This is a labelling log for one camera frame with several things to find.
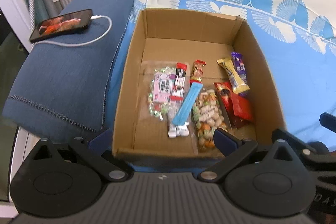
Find red snack pouch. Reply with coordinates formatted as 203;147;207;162
214;81;254;128

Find mixed nuts clear bag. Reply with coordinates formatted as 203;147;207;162
191;88;228;152

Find blue stick packet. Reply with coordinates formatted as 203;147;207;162
172;82;203;126

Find yellow snack bar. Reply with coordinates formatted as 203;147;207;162
217;58;249;95

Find red black snack bar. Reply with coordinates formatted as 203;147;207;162
170;63;187;101

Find small red candy bar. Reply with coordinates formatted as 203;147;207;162
190;60;206;83

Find purple chocolate bar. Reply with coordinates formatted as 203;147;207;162
231;52;248;85

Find clear candy bag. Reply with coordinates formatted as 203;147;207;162
141;61;190;121

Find silver stick packet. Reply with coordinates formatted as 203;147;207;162
167;108;189;138

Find open cardboard box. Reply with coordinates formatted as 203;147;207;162
112;9;285;161

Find blue white patterned sheet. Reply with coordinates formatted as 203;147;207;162
105;0;336;175

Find black smartphone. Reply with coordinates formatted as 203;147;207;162
30;9;93;43

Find white charging cable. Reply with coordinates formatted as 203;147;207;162
35;15;113;48

